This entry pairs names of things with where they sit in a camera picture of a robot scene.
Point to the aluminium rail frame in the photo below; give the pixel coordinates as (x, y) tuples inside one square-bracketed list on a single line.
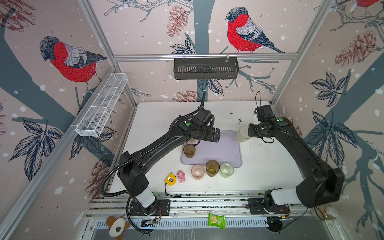
[(192, 212)]

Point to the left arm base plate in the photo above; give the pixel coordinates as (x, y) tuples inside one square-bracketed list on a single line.
[(157, 208)]

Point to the plastic jar with lid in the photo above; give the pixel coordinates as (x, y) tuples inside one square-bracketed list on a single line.
[(326, 213)]

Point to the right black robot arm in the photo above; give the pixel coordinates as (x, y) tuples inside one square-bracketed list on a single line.
[(322, 184)]

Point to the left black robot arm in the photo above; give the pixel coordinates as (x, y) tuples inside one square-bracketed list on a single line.
[(198, 125)]

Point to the pink textured glass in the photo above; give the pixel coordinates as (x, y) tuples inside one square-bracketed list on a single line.
[(198, 172)]

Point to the light green textured glass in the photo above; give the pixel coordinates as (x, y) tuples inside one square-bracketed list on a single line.
[(227, 170)]

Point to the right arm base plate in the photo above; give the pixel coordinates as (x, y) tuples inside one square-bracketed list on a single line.
[(264, 207)]

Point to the green snack packet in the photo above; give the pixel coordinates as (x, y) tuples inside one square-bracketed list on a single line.
[(217, 221)]

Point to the yellow tape measure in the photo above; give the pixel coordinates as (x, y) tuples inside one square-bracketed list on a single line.
[(171, 179)]

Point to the olive brown glass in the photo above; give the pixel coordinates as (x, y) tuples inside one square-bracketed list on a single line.
[(212, 168)]

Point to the plush toy dog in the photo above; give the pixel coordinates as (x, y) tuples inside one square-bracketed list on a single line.
[(117, 227)]

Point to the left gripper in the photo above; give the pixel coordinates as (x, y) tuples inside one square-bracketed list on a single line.
[(211, 136)]

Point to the pink toy figure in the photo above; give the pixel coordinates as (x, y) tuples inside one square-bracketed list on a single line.
[(181, 176)]

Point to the yellow clear glass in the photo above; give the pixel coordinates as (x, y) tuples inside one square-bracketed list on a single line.
[(192, 142)]

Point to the pale green frosted glass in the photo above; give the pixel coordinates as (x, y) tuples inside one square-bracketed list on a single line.
[(242, 134)]

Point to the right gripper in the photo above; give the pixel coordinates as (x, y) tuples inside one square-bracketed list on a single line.
[(250, 131)]

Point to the brown textured glass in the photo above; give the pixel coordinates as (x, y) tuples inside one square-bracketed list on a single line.
[(189, 151)]

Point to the lilac plastic tray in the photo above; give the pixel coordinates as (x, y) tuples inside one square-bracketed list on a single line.
[(227, 150)]

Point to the black wall basket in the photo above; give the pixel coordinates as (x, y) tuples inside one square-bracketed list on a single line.
[(206, 68)]

